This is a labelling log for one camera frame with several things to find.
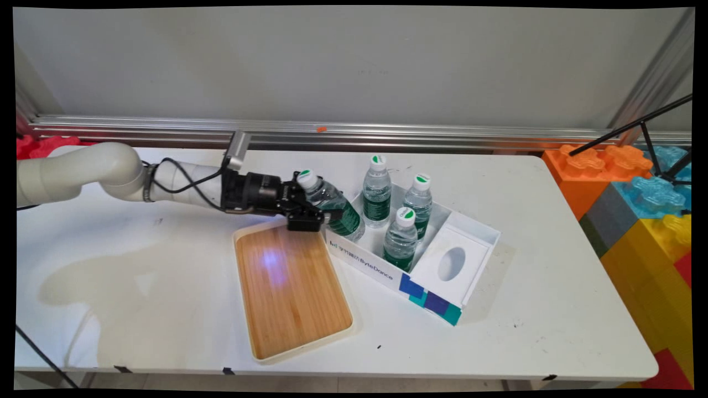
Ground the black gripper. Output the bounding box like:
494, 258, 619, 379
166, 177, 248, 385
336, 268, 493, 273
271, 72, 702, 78
220, 170, 344, 232

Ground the water bottle green label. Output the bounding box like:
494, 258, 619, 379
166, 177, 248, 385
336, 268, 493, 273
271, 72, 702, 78
362, 154, 392, 228
296, 169, 366, 243
403, 174, 434, 241
383, 207, 419, 273

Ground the bamboo tray with cream rim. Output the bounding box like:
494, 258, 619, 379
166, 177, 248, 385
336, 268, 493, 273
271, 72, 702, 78
232, 218, 355, 364

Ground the white cardboard box blue print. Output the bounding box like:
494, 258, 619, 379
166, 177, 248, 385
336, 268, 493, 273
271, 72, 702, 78
324, 182, 502, 327

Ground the orange giant building block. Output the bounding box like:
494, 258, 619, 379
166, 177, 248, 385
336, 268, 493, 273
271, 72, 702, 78
542, 144, 654, 221

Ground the grey giant building block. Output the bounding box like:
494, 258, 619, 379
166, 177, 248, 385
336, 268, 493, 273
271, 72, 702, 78
579, 184, 642, 258

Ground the thin black rod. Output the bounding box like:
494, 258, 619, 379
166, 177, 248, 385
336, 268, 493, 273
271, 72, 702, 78
15, 325, 79, 389

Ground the yellow giant building block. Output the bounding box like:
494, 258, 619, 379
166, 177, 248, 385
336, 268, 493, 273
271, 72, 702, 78
600, 214, 693, 383

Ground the light blue giant building block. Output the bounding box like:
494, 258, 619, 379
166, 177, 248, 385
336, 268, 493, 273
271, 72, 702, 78
611, 145, 693, 221

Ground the black tripod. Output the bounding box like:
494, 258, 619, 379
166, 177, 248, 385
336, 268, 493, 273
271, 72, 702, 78
570, 94, 693, 186

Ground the aluminium frame rail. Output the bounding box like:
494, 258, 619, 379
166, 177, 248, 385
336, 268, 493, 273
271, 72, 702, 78
28, 114, 692, 152

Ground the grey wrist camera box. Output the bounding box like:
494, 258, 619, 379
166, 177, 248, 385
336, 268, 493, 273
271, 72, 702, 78
222, 130, 251, 171

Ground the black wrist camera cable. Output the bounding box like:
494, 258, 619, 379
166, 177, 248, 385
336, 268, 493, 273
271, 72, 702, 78
144, 158, 226, 212

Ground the aluminium frame post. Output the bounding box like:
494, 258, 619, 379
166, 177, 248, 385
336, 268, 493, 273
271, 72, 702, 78
607, 11, 695, 145

